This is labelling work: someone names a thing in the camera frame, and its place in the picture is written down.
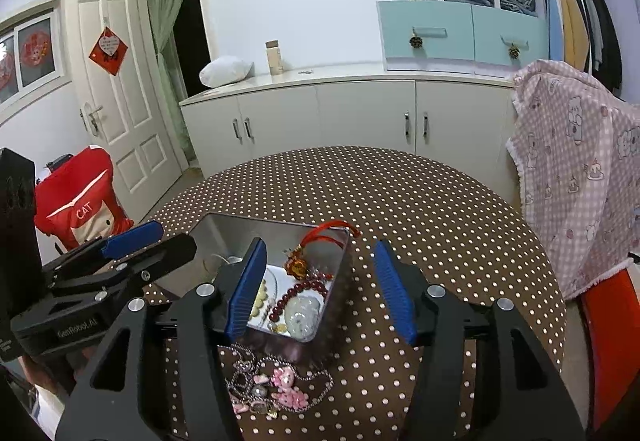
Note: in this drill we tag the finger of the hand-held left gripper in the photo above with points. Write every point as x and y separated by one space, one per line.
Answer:
160 258
132 238

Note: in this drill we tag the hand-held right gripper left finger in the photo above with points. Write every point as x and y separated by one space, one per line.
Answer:
247 291

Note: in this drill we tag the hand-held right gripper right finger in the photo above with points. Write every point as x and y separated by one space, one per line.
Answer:
395 296

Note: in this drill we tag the grey metal box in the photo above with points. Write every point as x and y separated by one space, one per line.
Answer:
225 241

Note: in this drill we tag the pale jade pendant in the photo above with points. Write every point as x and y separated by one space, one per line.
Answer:
302 313

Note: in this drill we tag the person's left forearm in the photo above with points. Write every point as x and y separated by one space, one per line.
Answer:
42 373

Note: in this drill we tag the red printed chair cover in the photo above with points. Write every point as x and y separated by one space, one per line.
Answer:
75 196

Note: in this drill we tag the brown polka dot tablecloth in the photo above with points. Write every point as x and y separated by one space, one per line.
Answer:
425 221

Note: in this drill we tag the white panel door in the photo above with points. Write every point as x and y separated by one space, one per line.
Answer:
130 121

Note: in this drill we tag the white framed window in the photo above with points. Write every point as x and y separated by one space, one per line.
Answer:
35 91

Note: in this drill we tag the red paper window decoration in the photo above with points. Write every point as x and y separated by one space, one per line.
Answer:
36 50
6 71

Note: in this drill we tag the white sideboard cabinet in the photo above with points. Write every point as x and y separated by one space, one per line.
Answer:
350 116

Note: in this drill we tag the red diamond door decoration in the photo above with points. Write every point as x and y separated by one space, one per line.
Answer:
107 51

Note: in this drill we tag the white pillow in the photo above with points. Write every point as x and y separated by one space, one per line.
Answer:
225 71

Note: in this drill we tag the pink checked printed blanket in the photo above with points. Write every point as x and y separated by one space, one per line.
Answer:
575 171

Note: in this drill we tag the green curtain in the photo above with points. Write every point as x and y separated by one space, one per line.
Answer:
170 21

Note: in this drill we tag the red and white stool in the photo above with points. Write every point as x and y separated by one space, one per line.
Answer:
615 346

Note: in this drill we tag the beige bottle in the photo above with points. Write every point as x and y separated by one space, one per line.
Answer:
274 58

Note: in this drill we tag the pinecone ornament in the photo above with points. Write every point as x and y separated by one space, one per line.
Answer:
415 41
514 51

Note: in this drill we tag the teal drawer unit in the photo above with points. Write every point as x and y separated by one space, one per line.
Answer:
450 36

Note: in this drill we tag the row of hanging clothes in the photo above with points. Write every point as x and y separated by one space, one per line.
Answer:
575 21

